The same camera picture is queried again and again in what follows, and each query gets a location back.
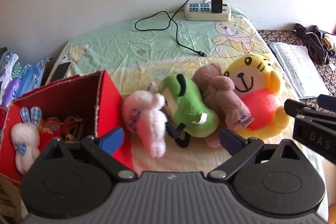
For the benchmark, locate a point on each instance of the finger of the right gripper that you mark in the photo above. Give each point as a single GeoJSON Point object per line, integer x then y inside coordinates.
{"type": "Point", "coordinates": [304, 112]}
{"type": "Point", "coordinates": [327, 102]}

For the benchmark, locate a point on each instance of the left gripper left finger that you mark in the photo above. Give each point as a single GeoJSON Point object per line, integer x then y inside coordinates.
{"type": "Point", "coordinates": [100, 151]}

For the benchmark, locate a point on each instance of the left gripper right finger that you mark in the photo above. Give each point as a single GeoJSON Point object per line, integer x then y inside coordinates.
{"type": "Point", "coordinates": [242, 152]}

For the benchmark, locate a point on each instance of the mauve teddy bear plush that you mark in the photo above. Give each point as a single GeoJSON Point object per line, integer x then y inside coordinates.
{"type": "Point", "coordinates": [218, 94]}

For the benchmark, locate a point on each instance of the yellow tiger plush toy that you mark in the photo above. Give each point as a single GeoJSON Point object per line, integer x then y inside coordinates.
{"type": "Point", "coordinates": [258, 85]}

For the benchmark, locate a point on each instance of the green plush toy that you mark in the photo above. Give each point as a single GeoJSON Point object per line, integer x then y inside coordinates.
{"type": "Point", "coordinates": [188, 115]}

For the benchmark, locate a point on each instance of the white printed paper sheet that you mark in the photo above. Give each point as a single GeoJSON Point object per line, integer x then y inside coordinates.
{"type": "Point", "coordinates": [300, 70]}

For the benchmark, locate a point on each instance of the red cardboard box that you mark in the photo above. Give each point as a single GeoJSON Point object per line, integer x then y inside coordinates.
{"type": "Point", "coordinates": [93, 97]}

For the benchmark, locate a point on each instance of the pink fluffy plush toy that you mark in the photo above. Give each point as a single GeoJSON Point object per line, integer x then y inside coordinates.
{"type": "Point", "coordinates": [142, 115]}

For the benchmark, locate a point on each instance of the dark striped cloth bundle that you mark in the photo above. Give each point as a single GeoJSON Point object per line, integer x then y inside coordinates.
{"type": "Point", "coordinates": [316, 51]}

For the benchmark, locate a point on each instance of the beige cloth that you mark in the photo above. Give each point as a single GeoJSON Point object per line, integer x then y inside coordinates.
{"type": "Point", "coordinates": [329, 41]}

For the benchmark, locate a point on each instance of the white bunny plush toy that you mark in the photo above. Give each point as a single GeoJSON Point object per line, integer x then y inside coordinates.
{"type": "Point", "coordinates": [26, 139]}

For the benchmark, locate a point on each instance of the black smartphone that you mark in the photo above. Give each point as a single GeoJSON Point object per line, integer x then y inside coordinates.
{"type": "Point", "coordinates": [61, 71]}

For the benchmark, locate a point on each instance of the green cartoon bed sheet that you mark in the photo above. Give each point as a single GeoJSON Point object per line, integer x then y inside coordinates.
{"type": "Point", "coordinates": [135, 59]}

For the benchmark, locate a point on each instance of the pile of folded clothes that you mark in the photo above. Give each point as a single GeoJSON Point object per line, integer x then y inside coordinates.
{"type": "Point", "coordinates": [31, 75]}

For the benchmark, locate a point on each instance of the white power strip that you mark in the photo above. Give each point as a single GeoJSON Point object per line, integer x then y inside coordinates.
{"type": "Point", "coordinates": [203, 12]}

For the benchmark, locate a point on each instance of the black charger adapter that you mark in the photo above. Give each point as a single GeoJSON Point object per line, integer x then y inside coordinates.
{"type": "Point", "coordinates": [216, 6]}

